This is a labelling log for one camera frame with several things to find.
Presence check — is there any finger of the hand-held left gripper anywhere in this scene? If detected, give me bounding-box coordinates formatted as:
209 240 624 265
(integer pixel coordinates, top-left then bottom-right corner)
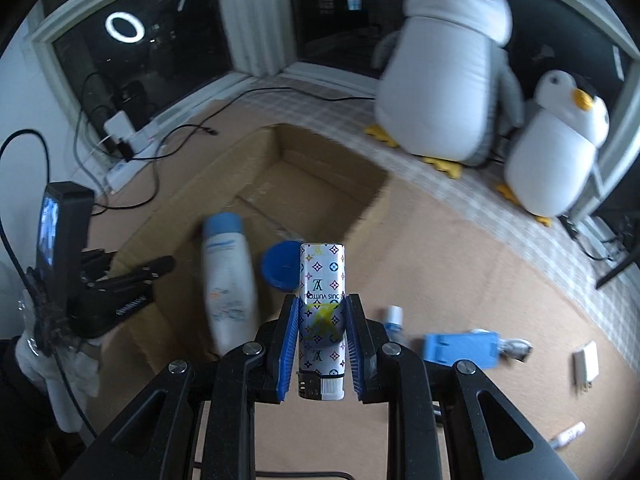
95 256 177 293

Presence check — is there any checked beige mat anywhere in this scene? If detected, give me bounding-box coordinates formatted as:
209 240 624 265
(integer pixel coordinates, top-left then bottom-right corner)
200 72 640 361

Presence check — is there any white patterned lighter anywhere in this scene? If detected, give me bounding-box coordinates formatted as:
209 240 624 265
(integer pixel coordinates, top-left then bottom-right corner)
296 242 347 402

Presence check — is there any person's left hand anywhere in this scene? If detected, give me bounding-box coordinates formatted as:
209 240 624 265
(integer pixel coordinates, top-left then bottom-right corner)
15 332 101 433

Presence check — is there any small penguin plush toy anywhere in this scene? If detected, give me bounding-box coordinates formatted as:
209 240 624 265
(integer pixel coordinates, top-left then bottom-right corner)
497 70 611 231

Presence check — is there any white power strip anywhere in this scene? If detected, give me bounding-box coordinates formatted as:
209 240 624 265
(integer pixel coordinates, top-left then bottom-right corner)
105 127 166 193

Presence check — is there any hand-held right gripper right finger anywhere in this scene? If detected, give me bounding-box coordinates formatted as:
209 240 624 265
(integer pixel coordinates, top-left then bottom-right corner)
345 294 576 480

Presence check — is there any black tripod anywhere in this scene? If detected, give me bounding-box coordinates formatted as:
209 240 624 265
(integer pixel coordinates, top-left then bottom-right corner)
595 210 640 289

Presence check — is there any white window frame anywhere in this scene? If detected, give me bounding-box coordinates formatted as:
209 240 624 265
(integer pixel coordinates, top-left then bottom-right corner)
30 0 640 231

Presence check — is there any loose black charging cable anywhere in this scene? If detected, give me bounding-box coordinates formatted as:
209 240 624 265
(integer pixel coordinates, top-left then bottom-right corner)
90 122 219 211

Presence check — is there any large penguin plush toy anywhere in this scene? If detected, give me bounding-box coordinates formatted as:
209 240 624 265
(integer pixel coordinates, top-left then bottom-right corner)
365 0 526 180

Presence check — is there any small white marker tube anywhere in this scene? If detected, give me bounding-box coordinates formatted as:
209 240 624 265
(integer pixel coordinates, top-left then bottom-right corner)
549 421 586 450

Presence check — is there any long black power cable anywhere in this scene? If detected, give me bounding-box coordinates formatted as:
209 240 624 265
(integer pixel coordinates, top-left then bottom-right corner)
150 87 376 141

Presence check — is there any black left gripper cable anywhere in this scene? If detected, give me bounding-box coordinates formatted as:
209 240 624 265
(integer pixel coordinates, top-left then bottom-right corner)
0 130 101 441

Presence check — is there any black power adapter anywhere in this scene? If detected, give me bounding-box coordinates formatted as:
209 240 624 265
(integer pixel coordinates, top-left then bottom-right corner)
117 82 148 116

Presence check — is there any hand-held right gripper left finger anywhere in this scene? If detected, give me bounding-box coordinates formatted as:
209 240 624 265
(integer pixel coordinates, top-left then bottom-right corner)
62 295 301 480

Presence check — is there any white plugged charger block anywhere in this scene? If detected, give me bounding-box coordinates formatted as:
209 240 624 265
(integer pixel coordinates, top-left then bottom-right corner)
103 114 136 141

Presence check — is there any white wall charger plug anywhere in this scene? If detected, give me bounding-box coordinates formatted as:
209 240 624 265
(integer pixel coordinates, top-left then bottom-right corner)
571 341 600 390

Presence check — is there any brown cardboard box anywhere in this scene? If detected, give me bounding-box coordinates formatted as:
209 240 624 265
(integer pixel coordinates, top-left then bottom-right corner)
97 124 392 376

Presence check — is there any small clear blue bottle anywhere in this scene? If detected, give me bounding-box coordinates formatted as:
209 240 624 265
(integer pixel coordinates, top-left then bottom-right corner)
382 305 408 343

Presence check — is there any round blue container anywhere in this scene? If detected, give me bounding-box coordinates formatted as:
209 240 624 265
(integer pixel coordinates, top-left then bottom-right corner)
260 241 302 292

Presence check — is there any white spray can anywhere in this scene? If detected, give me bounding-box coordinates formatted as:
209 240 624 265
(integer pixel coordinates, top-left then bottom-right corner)
201 213 261 356

